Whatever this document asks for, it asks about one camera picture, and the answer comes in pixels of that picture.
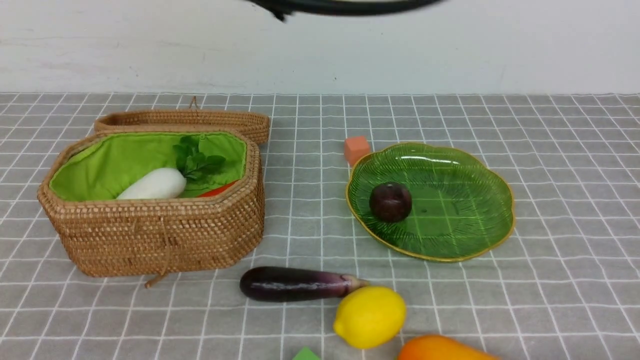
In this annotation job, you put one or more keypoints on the yellow lemon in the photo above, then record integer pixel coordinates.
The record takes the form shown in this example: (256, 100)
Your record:
(370, 317)

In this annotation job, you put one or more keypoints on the woven wicker basket lid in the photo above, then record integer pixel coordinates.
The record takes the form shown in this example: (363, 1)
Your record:
(252, 125)

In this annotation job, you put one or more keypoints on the white radish with green leaves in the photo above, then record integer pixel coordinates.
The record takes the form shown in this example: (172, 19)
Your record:
(192, 166)

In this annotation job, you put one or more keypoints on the green foam block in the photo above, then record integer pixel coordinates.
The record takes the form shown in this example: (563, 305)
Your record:
(306, 354)

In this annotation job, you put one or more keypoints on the dark purple plum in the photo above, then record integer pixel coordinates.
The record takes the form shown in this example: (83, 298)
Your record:
(390, 202)

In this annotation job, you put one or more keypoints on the red vegetable in basket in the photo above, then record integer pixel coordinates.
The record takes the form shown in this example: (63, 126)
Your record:
(217, 191)

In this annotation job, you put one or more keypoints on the grey checked tablecloth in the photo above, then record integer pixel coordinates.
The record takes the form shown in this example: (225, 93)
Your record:
(565, 286)

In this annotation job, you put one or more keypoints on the green glass leaf plate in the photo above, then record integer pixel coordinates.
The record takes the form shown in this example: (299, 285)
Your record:
(461, 208)

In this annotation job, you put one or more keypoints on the orange foam cube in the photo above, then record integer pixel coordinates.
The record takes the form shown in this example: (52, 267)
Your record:
(354, 148)

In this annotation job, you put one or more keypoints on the orange yellow mango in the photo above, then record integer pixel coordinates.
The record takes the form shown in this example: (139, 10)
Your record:
(439, 347)

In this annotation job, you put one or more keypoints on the woven wicker basket green lining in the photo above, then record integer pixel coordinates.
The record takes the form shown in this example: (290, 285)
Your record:
(107, 237)

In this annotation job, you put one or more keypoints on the purple eggplant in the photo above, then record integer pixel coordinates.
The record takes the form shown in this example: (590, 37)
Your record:
(275, 284)

